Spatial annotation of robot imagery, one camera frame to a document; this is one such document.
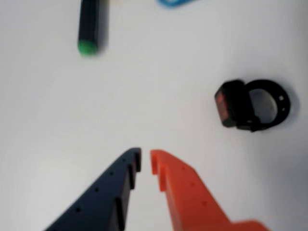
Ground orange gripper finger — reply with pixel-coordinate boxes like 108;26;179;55
150;149;271;231

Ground black marker with green cap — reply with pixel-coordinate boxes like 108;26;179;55
77;0;109;57

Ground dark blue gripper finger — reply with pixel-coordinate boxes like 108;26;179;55
44;147;142;231

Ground blue handled scissors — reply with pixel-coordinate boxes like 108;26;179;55
156;0;201;9

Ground black bike light with strap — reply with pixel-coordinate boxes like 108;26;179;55
214;79;292;133

